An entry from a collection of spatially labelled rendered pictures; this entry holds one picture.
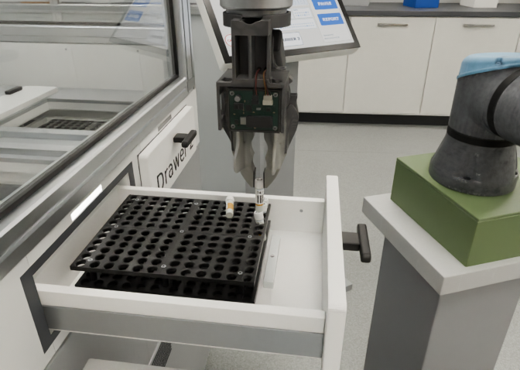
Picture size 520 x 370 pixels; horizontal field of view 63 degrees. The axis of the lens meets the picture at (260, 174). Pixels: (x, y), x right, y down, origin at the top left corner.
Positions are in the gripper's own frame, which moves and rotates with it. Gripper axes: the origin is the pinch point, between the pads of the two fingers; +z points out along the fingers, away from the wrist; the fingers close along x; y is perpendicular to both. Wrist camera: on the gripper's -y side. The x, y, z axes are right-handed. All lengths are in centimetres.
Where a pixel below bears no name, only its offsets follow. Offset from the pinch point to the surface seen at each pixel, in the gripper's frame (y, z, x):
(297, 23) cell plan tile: -96, -7, -1
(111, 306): 15.4, 9.7, -14.6
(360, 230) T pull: 1.2, 6.6, 13.3
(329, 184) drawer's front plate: -8.0, 5.0, 9.3
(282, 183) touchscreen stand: -99, 53, -4
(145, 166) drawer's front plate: -14.2, 6.7, -21.7
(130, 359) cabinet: -0.1, 37.7, -23.0
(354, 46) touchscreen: -103, 1, 19
